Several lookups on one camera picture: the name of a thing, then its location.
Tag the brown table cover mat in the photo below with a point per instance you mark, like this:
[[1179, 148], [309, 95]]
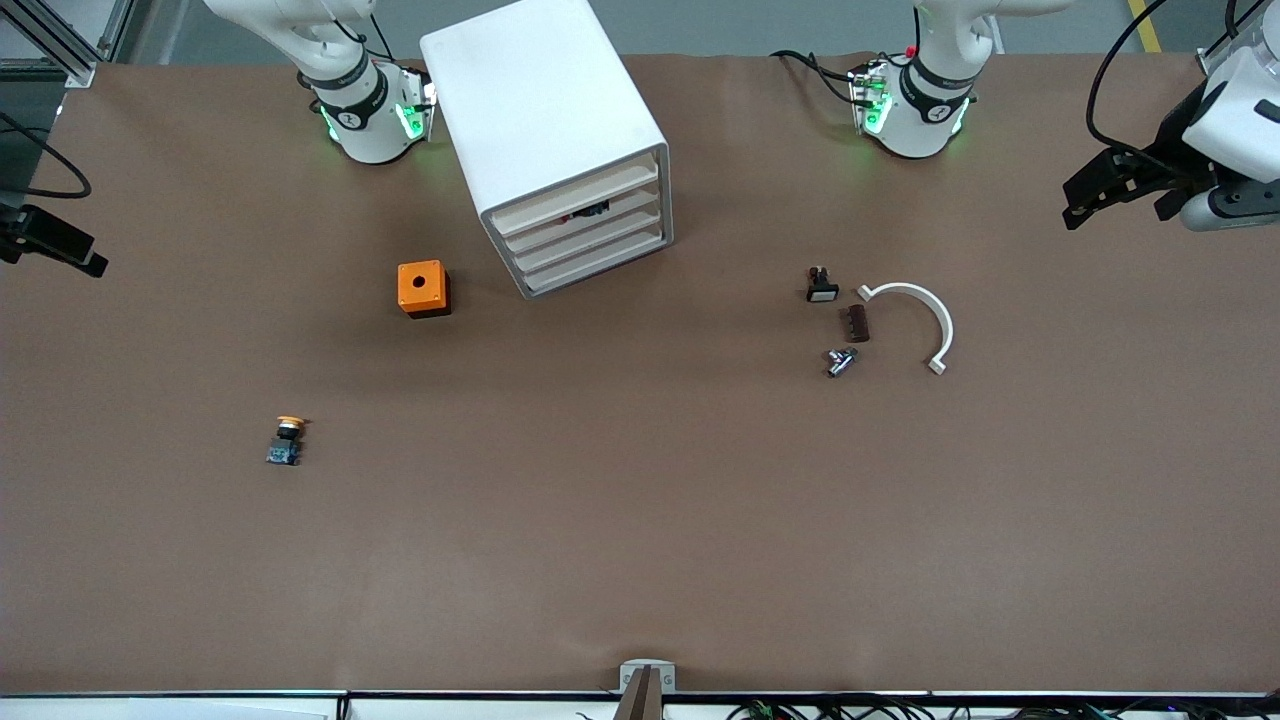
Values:
[[640, 500]]

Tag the grey metal table bracket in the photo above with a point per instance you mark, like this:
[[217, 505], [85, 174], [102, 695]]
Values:
[[632, 672]]

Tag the cream cabinet drawer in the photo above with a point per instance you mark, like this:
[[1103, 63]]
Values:
[[590, 243], [595, 266], [560, 198]]

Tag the silver metal connector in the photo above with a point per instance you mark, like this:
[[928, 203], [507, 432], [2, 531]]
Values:
[[840, 362]]

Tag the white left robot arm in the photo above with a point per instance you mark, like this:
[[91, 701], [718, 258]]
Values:
[[925, 105]]

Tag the white curved plastic bracket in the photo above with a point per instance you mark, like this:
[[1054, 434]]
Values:
[[940, 315]]

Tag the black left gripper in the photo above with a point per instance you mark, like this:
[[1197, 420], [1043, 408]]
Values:
[[1167, 151]]

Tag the black white square button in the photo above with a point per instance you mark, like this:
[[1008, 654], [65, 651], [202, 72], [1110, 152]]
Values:
[[821, 288]]

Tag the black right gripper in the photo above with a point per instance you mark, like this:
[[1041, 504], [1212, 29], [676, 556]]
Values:
[[14, 236]]

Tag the yellow capped push button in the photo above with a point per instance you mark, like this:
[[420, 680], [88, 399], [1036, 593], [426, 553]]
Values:
[[286, 444]]

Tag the white drawer cabinet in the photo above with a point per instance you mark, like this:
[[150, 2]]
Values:
[[535, 95]]

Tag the orange box with hole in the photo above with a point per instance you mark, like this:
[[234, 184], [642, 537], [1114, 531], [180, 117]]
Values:
[[420, 287]]

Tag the brown terminal block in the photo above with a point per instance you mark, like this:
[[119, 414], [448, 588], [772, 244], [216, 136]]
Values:
[[856, 324]]

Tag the brown upright post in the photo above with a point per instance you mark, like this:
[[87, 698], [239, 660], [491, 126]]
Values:
[[643, 698]]

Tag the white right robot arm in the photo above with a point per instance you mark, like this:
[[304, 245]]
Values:
[[365, 120]]

